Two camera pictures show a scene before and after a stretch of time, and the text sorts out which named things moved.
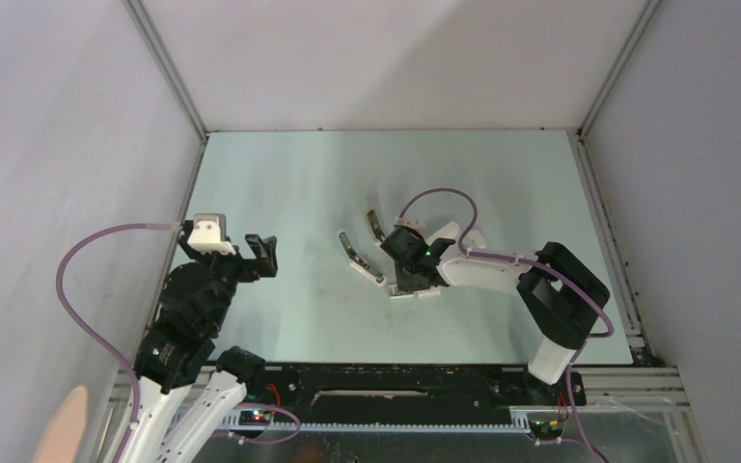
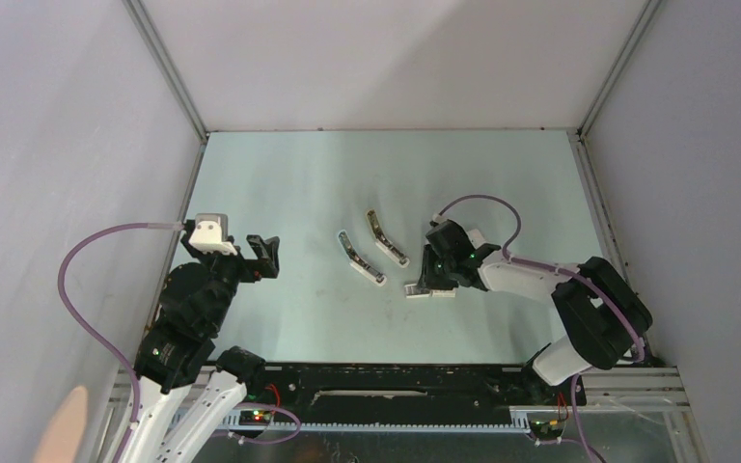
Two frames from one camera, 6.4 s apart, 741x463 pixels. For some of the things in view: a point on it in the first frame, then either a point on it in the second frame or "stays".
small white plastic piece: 477,238 stays
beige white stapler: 374,225 stays
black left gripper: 264,264 stays
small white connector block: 432,290 → 444,293
